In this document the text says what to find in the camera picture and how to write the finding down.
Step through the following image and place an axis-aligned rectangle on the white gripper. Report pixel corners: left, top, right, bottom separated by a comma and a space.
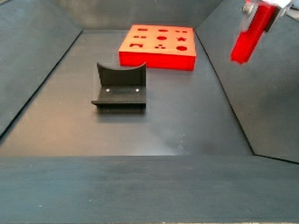
241, 0, 294, 32

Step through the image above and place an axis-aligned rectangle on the red star prism peg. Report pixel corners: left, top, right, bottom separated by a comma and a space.
230, 2, 277, 64

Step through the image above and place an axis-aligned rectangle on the red shape sorter board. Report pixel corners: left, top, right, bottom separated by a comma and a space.
118, 24, 197, 71

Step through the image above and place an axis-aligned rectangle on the black curved holder stand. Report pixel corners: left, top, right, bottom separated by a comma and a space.
91, 64, 146, 108

